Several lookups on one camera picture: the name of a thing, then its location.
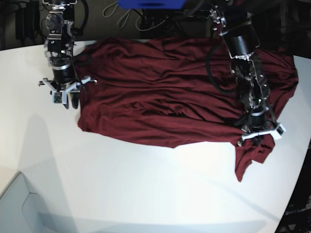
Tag blue box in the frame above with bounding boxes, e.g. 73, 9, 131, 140
118, 0, 186, 9

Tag white cable loops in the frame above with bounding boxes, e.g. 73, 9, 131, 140
103, 2, 171, 32

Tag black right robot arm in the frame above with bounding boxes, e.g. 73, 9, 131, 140
38, 0, 91, 109

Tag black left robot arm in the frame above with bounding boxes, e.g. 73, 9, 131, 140
185, 0, 272, 133

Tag dark red t-shirt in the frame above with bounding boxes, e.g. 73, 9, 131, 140
77, 37, 299, 183

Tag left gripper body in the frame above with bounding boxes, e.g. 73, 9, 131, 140
245, 109, 272, 131

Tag white bin at corner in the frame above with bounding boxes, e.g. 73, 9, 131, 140
0, 173, 43, 233

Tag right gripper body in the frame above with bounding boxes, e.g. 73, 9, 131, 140
52, 64, 76, 84

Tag black box on floor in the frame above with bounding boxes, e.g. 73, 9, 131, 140
15, 0, 40, 40

